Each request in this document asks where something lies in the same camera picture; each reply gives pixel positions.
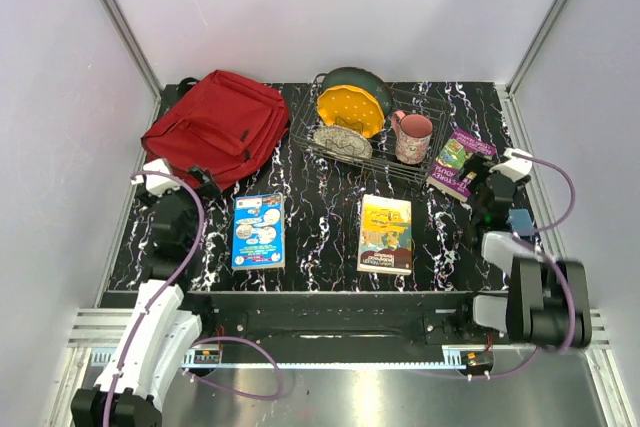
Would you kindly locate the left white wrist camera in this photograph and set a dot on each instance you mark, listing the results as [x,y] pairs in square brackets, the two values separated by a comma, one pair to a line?
[158,178]

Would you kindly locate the black wire dish rack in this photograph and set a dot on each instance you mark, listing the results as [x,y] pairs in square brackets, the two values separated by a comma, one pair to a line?
[376,154]

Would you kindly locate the yellow dotted plate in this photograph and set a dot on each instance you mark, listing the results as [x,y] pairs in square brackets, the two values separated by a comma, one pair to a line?
[351,107]

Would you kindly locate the blue card wallet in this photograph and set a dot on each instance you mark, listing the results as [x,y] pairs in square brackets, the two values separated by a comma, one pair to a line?
[521,223]

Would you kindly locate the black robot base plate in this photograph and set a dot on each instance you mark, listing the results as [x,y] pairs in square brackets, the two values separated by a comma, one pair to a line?
[418,317]

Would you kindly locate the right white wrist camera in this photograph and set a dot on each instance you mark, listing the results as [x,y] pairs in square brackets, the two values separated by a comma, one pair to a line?
[516,164]

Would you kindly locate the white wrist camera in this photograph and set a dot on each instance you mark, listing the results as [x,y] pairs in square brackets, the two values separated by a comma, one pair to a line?
[516,164]
[158,178]

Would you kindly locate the purple treehouse paperback book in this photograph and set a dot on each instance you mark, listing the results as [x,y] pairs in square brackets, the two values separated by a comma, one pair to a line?
[450,160]

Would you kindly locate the grey patterned small plate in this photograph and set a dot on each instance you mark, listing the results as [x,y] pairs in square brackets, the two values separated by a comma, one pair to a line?
[342,143]

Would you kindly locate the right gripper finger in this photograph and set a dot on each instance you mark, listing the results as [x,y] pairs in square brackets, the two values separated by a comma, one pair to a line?
[475,159]
[465,176]

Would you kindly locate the pink patterned mug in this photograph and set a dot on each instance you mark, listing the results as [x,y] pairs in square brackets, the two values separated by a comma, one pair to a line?
[413,134]

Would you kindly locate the aluminium frame rail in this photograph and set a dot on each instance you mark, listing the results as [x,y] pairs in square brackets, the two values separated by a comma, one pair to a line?
[128,38]

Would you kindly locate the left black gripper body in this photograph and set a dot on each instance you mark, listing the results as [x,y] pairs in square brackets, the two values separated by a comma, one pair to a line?
[190,202]

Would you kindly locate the dark green plate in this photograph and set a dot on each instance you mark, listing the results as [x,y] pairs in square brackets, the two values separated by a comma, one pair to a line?
[363,79]

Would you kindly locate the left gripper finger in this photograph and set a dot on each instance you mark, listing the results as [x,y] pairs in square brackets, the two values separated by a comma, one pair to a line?
[207,185]
[195,173]

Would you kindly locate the blue comic paperback book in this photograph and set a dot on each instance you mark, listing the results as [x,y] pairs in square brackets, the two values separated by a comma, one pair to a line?
[258,239]

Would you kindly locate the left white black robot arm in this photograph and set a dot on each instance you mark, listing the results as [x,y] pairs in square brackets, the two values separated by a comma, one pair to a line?
[132,388]

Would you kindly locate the red student backpack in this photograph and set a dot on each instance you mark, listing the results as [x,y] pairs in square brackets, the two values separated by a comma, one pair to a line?
[225,123]

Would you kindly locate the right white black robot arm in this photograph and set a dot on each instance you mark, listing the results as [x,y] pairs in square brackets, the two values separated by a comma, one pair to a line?
[547,303]

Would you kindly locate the yellow paperback book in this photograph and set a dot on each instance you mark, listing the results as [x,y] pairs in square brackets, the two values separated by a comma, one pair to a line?
[385,239]

